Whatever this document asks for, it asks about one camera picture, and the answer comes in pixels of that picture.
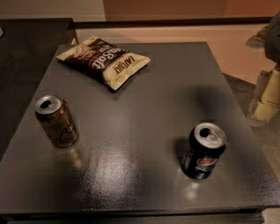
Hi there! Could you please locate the brown soda can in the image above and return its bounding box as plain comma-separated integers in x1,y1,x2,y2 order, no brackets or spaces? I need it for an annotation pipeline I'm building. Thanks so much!
35,95,78,148

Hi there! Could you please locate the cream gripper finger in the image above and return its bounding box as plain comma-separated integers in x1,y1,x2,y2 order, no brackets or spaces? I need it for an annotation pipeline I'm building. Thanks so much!
247,64,280,127

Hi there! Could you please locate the brown and cream chip bag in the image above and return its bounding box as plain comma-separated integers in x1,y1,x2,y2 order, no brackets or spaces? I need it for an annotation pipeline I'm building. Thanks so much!
56,35,150,91

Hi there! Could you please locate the dark blue pepsi can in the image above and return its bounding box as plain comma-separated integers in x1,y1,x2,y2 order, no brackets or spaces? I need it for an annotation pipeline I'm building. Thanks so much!
181,122,227,180

